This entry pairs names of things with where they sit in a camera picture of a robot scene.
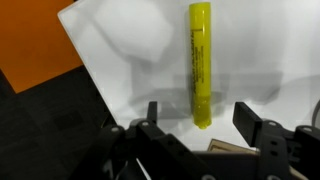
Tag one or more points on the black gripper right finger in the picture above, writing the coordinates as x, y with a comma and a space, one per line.
248, 125

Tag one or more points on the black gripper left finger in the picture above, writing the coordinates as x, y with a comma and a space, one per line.
152, 113

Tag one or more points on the yellow marker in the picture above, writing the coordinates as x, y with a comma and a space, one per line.
200, 66

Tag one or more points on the brown cardboard piece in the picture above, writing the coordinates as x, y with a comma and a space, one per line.
230, 147

